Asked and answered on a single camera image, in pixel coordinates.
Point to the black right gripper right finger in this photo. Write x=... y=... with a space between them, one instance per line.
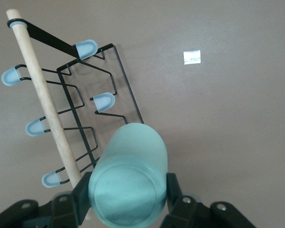
x=180 y=209

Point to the brown table cover sheet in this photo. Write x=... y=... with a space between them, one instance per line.
x=228 y=130

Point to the teal plastic cup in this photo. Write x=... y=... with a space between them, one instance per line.
x=128 y=190

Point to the small clear tape patch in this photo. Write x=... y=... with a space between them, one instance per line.
x=192 y=57

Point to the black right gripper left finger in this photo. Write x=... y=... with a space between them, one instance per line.
x=76 y=204

